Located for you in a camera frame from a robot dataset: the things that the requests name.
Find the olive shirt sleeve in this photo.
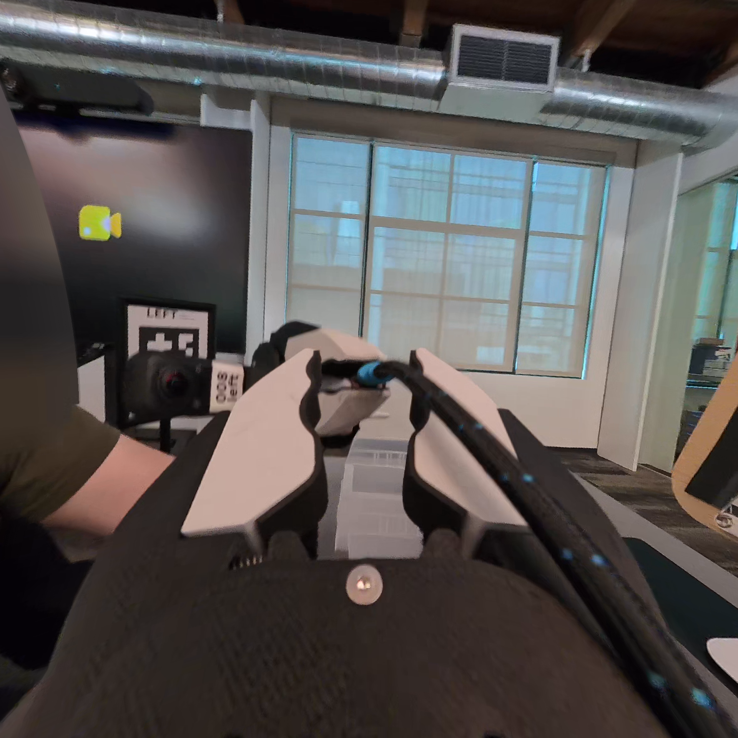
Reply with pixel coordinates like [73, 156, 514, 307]
[0, 404, 123, 522]

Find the clear plastic bin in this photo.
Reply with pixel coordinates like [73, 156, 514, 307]
[334, 435, 427, 560]

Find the silver ceiling duct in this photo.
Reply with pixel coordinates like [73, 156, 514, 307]
[0, 12, 738, 152]

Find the large paned window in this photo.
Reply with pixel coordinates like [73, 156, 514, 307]
[285, 133, 609, 378]

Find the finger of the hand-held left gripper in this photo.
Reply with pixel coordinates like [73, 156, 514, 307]
[285, 327, 388, 372]
[317, 385, 394, 437]

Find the black braided hdmi cable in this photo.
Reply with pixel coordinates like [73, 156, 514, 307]
[356, 360, 738, 738]

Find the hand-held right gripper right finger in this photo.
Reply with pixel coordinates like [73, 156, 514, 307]
[401, 347, 537, 557]

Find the white duct vent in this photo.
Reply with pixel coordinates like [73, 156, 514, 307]
[447, 23, 560, 96]

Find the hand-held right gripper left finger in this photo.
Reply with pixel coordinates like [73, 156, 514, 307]
[180, 347, 329, 557]

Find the glass partition window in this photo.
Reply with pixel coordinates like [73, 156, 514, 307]
[677, 179, 738, 358]

